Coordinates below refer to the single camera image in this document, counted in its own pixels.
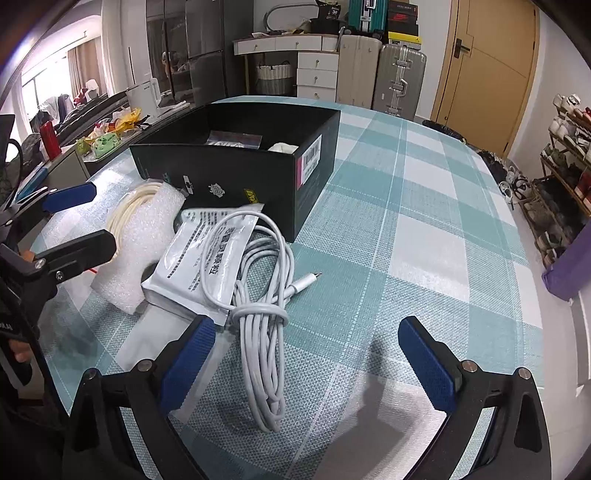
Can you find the cream rope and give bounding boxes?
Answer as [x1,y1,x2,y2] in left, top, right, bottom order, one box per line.
[104,180,165,250]

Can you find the white foam sheet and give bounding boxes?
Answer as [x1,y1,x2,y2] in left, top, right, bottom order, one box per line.
[91,181,185,315]

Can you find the white foil pouch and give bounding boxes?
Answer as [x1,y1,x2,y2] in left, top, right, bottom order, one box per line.
[141,204,263,327]

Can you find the white charging cable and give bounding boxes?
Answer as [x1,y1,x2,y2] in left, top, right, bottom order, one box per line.
[199,210,325,434]

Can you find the person's hand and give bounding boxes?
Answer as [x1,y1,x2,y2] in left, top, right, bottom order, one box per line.
[9,339,33,363]

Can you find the red water bottle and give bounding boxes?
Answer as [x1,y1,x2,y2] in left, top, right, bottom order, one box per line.
[39,121,62,160]

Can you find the black cardboard box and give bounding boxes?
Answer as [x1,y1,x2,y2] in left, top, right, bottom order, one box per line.
[130,99,341,242]

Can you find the purple bag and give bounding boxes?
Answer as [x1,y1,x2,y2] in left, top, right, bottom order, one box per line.
[542,224,591,301]

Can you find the dark grey refrigerator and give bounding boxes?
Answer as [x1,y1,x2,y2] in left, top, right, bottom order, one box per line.
[146,0,253,106]

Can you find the teal checked tablecloth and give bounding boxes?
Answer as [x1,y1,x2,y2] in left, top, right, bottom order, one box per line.
[27,95,546,480]

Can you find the wooden shoe rack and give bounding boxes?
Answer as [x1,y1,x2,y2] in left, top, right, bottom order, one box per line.
[523,94,590,268]

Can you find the woven laundry basket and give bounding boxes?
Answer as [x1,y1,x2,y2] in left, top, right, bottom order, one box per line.
[256,63,294,96]

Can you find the white drawer desk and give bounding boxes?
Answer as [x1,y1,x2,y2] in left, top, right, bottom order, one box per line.
[233,33,339,102]

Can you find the beige suitcase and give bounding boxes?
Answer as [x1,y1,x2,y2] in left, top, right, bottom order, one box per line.
[337,35,383,109]

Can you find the silver suitcase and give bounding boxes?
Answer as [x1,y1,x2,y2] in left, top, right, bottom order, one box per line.
[373,44,427,121]

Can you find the teal suitcase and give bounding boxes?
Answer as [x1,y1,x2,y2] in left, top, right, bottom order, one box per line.
[348,0,388,34]

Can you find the wooden door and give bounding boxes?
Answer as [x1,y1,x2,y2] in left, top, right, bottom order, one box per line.
[431,0,539,158]

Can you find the stacked shoe boxes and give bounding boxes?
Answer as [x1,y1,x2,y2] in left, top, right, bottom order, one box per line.
[386,0,422,49]

